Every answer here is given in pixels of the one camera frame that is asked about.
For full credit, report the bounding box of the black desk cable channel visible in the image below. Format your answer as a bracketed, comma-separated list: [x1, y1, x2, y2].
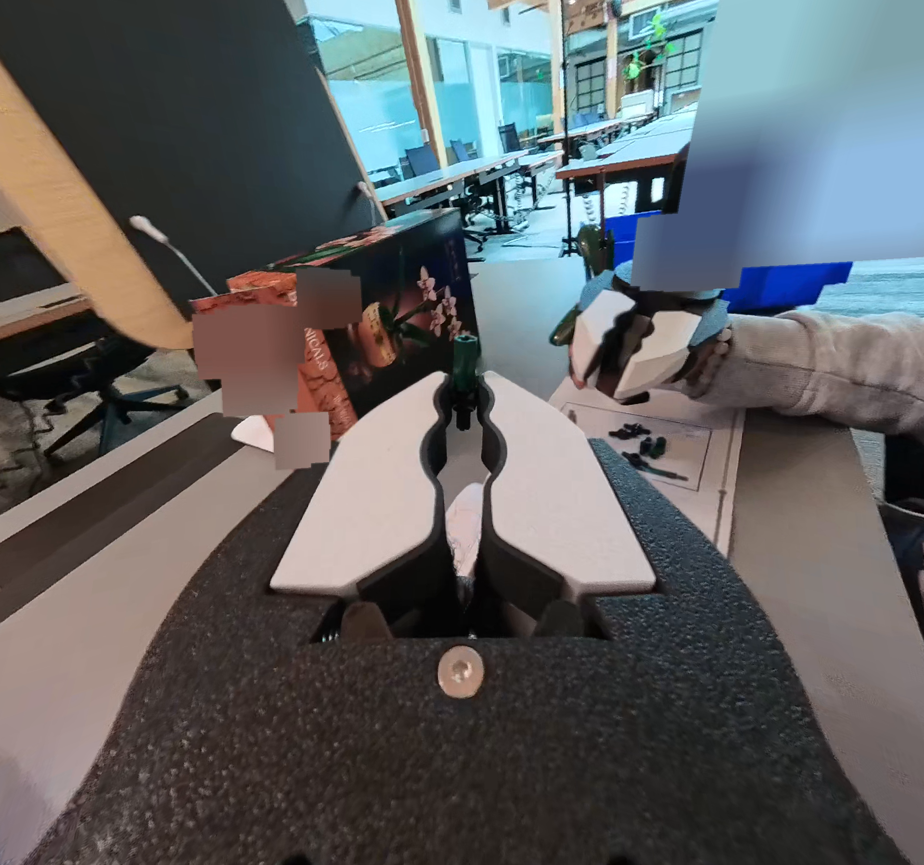
[0, 413, 250, 624]

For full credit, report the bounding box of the person's right hand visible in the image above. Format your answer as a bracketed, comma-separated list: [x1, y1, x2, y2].
[680, 334, 732, 400]

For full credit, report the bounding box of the row of black office chairs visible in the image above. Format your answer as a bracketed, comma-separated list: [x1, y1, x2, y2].
[400, 120, 553, 245]

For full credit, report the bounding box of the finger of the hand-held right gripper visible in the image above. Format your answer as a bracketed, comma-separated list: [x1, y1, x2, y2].
[614, 309, 703, 405]
[569, 289, 655, 391]

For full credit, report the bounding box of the person's right forearm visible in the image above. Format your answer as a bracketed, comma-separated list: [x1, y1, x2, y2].
[722, 309, 924, 440]

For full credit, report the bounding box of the hanging green plant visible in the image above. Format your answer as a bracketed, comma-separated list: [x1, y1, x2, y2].
[624, 9, 678, 82]

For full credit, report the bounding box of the green black toy stem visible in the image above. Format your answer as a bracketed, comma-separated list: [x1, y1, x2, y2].
[449, 333, 483, 433]

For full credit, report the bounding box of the black wood-edged partition panel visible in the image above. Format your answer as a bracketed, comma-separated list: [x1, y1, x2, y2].
[0, 0, 391, 353]

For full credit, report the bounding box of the toy brick orchid plant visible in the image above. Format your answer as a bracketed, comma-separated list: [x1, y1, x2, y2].
[547, 222, 618, 348]

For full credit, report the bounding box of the thin green toy rod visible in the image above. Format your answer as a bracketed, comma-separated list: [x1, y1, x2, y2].
[623, 452, 688, 483]

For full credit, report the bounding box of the black swivel chair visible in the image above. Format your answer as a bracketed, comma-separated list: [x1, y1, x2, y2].
[0, 334, 192, 458]

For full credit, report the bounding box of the long office table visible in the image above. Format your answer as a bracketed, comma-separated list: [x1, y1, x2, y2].
[556, 110, 697, 183]
[372, 150, 564, 231]

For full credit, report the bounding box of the white bead bracelet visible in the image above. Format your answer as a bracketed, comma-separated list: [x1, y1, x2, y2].
[706, 323, 736, 384]

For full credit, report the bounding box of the blue plastic bin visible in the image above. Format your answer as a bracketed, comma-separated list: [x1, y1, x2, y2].
[603, 211, 640, 270]

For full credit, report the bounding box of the dark orchid printed box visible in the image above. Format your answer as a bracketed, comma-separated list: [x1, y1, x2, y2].
[191, 208, 481, 440]

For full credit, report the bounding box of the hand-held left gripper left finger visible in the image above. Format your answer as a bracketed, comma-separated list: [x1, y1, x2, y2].
[269, 370, 452, 600]

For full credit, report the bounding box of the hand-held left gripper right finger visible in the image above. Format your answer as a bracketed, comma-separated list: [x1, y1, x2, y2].
[476, 370, 658, 602]

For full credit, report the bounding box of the wooden column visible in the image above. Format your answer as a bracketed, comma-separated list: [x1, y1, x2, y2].
[381, 0, 450, 153]

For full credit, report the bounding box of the grey desk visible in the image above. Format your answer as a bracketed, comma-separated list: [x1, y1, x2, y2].
[0, 255, 924, 865]

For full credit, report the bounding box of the black tripod stand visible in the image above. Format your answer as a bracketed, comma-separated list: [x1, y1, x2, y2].
[546, 0, 587, 259]

